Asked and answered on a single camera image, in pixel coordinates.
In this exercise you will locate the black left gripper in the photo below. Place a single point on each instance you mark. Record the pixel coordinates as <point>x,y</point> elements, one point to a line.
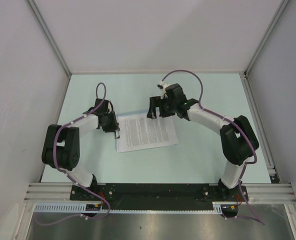
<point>113,126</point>

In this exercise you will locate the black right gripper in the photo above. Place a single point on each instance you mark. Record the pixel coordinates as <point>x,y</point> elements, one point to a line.
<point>157,102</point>

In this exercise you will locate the metal folder clip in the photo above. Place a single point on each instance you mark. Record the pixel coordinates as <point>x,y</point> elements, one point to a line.
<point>117,134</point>

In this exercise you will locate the blue clipboard folder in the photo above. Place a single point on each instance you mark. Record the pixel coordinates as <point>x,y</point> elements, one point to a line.
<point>133,129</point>

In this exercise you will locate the table form paper sheet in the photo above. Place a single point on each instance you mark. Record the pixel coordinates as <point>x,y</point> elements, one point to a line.
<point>122,146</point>

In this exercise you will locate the text paper sheet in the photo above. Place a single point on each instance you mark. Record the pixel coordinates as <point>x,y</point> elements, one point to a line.
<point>161,132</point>

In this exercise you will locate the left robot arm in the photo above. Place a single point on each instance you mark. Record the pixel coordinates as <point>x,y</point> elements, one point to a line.
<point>61,149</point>

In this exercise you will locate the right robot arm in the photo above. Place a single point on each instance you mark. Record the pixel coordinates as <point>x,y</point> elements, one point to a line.
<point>238,140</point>

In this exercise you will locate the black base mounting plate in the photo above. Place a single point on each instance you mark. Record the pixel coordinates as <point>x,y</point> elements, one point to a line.
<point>169,196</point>

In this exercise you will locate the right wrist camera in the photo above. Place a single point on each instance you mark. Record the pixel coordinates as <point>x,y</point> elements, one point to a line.
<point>162,86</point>

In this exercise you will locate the slotted cable duct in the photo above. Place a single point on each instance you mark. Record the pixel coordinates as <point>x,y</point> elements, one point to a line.
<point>89,208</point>

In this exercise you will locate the left aluminium frame post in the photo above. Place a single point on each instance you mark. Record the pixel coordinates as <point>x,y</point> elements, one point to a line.
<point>45,30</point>

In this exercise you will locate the aluminium frame post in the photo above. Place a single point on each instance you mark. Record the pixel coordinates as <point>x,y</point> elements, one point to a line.
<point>45,30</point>
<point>267,35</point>

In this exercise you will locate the aluminium front frame rail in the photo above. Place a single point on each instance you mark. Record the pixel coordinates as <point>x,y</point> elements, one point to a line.
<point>258,193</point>

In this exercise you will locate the right aluminium frame post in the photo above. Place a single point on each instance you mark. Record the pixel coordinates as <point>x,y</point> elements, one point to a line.
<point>267,35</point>

